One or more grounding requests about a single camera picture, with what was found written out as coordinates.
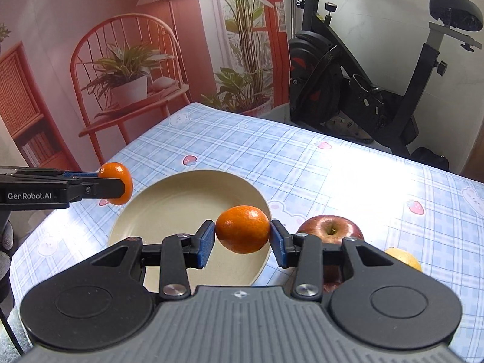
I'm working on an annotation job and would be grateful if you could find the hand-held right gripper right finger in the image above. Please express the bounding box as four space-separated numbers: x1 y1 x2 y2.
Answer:
270 218 397 299

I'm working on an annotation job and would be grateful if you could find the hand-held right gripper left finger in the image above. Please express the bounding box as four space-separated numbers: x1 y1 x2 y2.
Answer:
91 219 216 299

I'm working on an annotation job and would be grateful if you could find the small orange mandarin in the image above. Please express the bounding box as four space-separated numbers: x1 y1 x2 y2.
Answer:
97 162 134 206

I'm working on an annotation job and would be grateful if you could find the large orange mandarin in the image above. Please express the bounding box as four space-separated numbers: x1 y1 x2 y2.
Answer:
215 205 271 255

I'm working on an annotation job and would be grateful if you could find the cream round plate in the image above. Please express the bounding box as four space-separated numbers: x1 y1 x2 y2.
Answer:
108 169 272 287

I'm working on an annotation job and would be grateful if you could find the person's left hand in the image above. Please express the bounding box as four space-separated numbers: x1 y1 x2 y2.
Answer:
0 219 16 303

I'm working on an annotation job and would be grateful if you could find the red apple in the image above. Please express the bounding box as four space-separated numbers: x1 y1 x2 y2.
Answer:
297 214 365 293

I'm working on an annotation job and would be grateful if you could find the blue checkered tablecloth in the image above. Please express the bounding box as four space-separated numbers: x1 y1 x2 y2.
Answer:
9 102 484 363

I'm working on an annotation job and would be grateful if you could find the round yellow orange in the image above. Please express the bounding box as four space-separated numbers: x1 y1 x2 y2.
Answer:
385 247 423 272

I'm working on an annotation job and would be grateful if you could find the brown shoe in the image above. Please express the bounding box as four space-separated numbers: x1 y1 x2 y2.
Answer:
324 115 375 144

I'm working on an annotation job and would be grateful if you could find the black exercise bike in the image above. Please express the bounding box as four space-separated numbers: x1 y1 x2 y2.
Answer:
289 0 484 159

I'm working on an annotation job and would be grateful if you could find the black bag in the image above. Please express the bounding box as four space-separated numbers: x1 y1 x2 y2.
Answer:
411 147 450 172

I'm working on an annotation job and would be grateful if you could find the brown wooden door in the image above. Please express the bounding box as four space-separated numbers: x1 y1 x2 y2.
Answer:
462 110 484 184

